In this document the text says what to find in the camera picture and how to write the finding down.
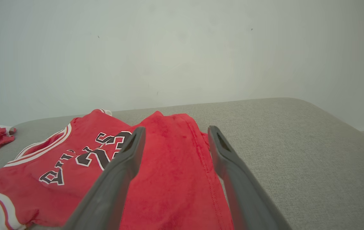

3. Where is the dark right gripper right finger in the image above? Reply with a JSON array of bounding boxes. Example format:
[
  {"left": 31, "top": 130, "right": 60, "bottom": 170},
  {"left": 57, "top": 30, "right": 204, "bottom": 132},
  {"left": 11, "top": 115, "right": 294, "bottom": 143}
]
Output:
[{"left": 207, "top": 125, "right": 293, "bottom": 230}]

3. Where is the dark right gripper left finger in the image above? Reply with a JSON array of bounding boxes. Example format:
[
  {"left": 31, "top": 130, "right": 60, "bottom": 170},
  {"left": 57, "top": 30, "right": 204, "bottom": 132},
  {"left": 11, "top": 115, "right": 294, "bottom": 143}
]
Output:
[{"left": 62, "top": 126, "right": 147, "bottom": 230}]

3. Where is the red Bulls 23 jersey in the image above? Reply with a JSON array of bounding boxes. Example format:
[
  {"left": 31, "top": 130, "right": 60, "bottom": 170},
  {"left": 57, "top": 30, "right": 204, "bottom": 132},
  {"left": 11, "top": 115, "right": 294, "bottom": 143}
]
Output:
[{"left": 0, "top": 109, "right": 234, "bottom": 230}]

